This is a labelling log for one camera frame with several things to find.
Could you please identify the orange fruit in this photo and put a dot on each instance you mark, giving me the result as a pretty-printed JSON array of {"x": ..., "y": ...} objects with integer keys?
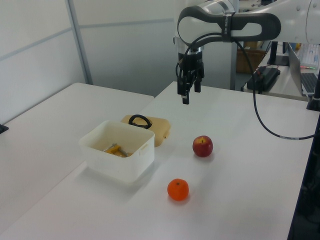
[{"x": 178, "y": 190}]

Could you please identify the red apple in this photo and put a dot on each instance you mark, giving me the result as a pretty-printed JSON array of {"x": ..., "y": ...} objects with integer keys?
[{"x": 202, "y": 147}]

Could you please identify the black monitor stand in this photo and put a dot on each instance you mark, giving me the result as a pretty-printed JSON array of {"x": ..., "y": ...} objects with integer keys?
[{"x": 275, "y": 55}]

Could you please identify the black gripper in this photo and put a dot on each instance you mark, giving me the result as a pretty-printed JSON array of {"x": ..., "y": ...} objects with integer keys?
[{"x": 191, "y": 62}]

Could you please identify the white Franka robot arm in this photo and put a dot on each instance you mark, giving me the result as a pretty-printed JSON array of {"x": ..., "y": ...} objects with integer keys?
[{"x": 250, "y": 25}]

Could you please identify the yellow tool with metal bolts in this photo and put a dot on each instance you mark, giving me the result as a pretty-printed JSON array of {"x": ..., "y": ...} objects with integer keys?
[{"x": 115, "y": 150}]

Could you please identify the white plastic container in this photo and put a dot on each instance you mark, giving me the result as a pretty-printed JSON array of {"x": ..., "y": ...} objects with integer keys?
[{"x": 120, "y": 165}]

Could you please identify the black stand pole with base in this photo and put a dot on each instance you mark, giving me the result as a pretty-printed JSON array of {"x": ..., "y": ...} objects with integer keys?
[{"x": 3, "y": 128}]

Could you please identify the brown cardboard box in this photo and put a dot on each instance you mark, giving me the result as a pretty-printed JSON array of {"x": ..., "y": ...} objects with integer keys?
[{"x": 246, "y": 60}]

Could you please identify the dark metal frame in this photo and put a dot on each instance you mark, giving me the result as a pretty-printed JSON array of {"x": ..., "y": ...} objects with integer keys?
[{"x": 308, "y": 175}]

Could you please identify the grey laptop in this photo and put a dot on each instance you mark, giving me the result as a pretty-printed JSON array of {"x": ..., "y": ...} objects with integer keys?
[{"x": 297, "y": 72}]

